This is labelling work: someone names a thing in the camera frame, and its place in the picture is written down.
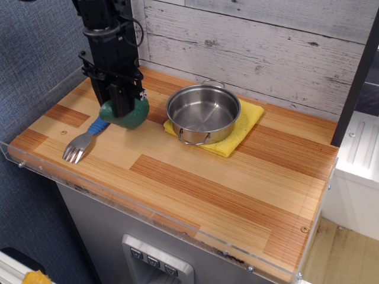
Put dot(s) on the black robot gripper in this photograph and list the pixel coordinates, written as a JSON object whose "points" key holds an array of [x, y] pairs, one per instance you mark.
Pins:
{"points": [[113, 76]]}

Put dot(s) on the toy avocado half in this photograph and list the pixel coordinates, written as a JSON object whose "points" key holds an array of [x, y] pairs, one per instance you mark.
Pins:
{"points": [[130, 121]]}

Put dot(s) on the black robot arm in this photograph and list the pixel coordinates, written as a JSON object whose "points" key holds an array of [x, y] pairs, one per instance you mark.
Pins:
{"points": [[100, 16]]}

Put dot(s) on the silver metal pan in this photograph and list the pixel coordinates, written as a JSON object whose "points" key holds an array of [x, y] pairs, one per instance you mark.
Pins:
{"points": [[203, 113]]}

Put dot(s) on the yellow folded cloth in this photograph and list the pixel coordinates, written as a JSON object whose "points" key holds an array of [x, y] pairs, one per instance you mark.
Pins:
{"points": [[250, 114]]}

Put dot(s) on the grey toy fridge cabinet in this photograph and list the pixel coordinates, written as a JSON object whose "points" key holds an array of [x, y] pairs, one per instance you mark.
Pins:
{"points": [[183, 241]]}

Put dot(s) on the clear acrylic table guard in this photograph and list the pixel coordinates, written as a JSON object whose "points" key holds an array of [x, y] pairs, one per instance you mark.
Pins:
{"points": [[245, 218]]}

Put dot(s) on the yellow object at corner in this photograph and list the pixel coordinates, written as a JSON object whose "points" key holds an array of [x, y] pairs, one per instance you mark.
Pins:
{"points": [[36, 277]]}

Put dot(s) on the white ridged side counter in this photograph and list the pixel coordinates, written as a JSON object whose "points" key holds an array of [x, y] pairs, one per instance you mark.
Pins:
{"points": [[352, 197]]}

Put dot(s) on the black left vertical post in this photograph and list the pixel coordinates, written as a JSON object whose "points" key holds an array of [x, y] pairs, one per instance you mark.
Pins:
{"points": [[128, 31]]}

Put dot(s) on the black vertical post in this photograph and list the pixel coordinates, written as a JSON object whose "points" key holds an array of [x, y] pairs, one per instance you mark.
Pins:
{"points": [[357, 84], [128, 31]]}

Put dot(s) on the blue handled metal fork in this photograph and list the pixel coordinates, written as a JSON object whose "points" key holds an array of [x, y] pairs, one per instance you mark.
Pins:
{"points": [[76, 148]]}

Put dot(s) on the black right vertical post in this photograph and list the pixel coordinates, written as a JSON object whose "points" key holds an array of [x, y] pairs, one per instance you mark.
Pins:
{"points": [[357, 84]]}

